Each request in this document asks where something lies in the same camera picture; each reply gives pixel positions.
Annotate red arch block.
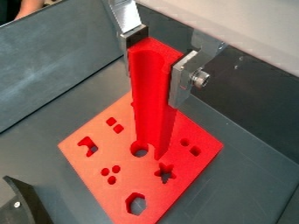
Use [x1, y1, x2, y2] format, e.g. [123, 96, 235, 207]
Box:
[127, 38, 183, 159]

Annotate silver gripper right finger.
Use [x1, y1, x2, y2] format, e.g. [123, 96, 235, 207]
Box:
[168, 31, 228, 109]

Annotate black corner fixture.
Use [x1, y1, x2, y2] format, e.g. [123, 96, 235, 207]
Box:
[0, 176, 53, 224]

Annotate person forearm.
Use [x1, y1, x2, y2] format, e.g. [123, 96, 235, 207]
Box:
[15, 0, 44, 20]

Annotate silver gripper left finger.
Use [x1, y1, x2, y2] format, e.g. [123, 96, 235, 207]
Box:
[107, 0, 148, 65]

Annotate red shape sorter board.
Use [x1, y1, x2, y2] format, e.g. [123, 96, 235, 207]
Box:
[59, 94, 223, 224]

